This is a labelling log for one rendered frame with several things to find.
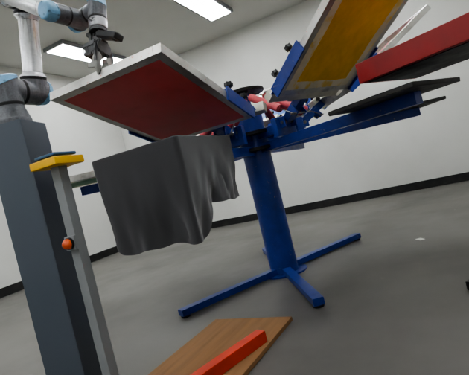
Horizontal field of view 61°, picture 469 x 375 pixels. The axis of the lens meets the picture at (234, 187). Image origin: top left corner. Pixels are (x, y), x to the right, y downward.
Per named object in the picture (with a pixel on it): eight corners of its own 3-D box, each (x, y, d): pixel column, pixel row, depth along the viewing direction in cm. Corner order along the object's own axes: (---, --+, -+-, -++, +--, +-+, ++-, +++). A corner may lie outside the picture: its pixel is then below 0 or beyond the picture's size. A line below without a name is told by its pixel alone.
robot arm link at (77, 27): (56, 13, 165) (72, 1, 160) (78, 18, 175) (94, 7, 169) (60, 30, 165) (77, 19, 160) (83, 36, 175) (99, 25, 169)
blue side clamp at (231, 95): (228, 99, 183) (226, 85, 184) (219, 102, 185) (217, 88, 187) (255, 118, 209) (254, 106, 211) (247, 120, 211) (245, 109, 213)
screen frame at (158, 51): (161, 51, 141) (160, 42, 142) (49, 100, 166) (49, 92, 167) (254, 117, 210) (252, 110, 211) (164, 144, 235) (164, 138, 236)
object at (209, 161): (204, 241, 153) (178, 135, 152) (196, 242, 155) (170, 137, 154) (249, 219, 195) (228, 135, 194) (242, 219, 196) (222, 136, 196)
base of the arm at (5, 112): (-12, 128, 173) (-18, 106, 173) (12, 131, 188) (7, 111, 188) (18, 119, 171) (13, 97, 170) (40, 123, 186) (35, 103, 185)
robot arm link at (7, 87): (-11, 108, 177) (-19, 78, 177) (18, 109, 188) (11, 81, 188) (4, 100, 171) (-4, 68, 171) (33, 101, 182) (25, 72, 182)
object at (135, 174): (202, 244, 151) (174, 135, 150) (113, 259, 171) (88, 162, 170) (205, 242, 154) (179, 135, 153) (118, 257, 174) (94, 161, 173)
